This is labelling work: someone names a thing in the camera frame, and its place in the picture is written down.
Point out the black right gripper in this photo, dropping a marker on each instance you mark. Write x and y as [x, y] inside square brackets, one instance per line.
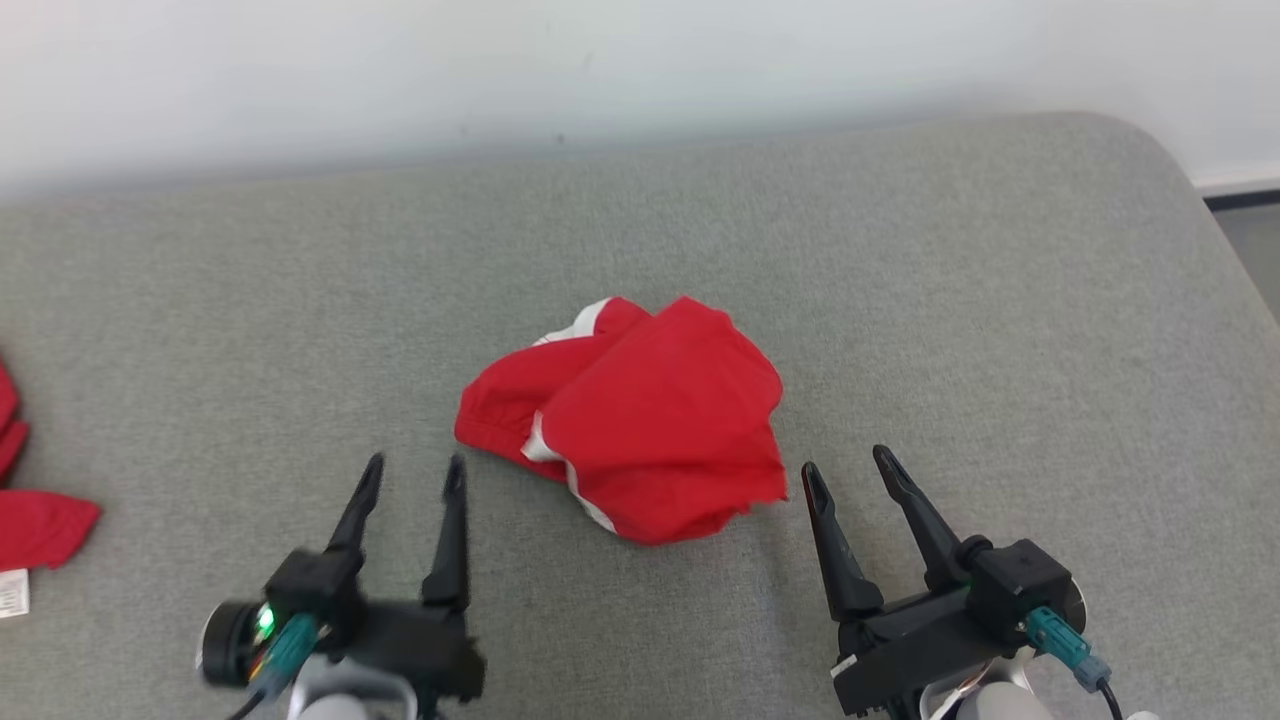
[910, 645]

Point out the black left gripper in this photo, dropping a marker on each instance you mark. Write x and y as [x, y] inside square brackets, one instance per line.
[425, 645]

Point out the red shorts with white waistband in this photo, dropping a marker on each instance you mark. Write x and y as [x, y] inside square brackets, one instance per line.
[660, 420]

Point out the red basketball jersey number 23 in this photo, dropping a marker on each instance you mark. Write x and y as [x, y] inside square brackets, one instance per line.
[40, 525]

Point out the grey fabric sofa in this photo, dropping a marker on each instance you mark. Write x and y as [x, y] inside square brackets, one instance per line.
[900, 300]

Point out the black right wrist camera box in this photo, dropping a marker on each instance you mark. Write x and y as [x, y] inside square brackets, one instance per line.
[1020, 580]

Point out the teal left camera connector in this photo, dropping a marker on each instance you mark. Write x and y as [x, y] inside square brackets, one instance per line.
[288, 645]

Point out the teal camera connector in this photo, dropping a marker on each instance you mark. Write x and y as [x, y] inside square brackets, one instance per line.
[288, 645]
[1062, 640]

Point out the teal right camera connector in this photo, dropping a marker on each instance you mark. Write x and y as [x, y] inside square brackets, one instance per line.
[1062, 640]

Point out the white and black wall baseboard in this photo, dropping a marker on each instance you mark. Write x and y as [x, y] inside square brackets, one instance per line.
[1240, 190]

